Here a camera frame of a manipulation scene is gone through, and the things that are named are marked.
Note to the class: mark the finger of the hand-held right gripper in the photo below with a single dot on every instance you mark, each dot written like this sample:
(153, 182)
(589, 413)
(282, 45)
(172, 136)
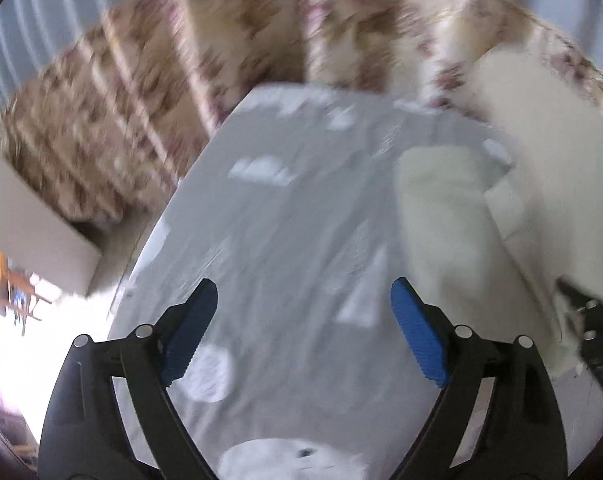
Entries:
(599, 332)

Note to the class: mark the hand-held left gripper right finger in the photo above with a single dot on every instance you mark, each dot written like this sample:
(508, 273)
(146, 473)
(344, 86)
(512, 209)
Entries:
(421, 332)

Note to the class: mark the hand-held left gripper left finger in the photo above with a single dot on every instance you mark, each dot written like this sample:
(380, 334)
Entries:
(189, 332)

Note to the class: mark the cream jacket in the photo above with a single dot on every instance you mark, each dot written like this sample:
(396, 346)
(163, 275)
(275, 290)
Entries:
(446, 210)

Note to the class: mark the grey printed bedsheet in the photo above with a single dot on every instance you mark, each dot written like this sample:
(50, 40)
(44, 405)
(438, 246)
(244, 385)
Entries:
(291, 220)

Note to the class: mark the wooden chair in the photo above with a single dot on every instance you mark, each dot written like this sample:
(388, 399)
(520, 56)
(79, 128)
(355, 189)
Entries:
(16, 285)

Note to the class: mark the white cabinet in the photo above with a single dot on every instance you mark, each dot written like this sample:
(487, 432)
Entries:
(31, 230)

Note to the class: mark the floral curtain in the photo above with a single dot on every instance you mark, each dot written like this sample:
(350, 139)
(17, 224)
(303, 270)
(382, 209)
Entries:
(156, 85)

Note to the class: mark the grey-blue pleated curtain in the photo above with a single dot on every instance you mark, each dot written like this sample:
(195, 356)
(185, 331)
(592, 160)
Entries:
(41, 35)

